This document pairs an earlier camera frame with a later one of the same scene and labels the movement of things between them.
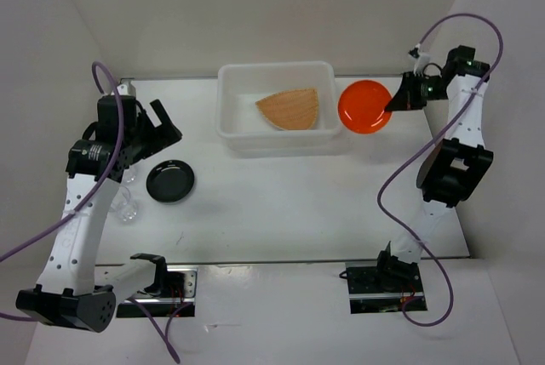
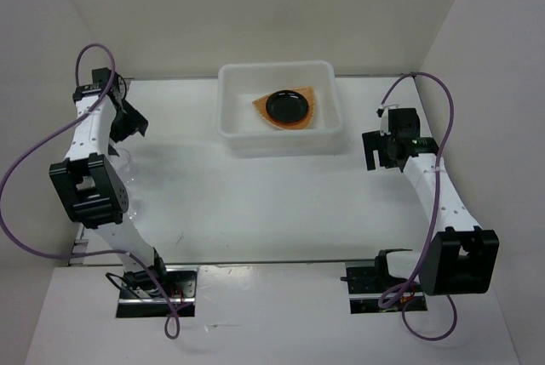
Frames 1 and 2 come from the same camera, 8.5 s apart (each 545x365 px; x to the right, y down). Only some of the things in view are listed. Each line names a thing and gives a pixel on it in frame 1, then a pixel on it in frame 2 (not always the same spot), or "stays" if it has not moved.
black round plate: [169, 180] → [287, 106]
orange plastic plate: [362, 107] → [288, 126]
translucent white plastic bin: [247, 128] stays
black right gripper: [405, 98] → [373, 140]
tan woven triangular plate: [290, 110] stays
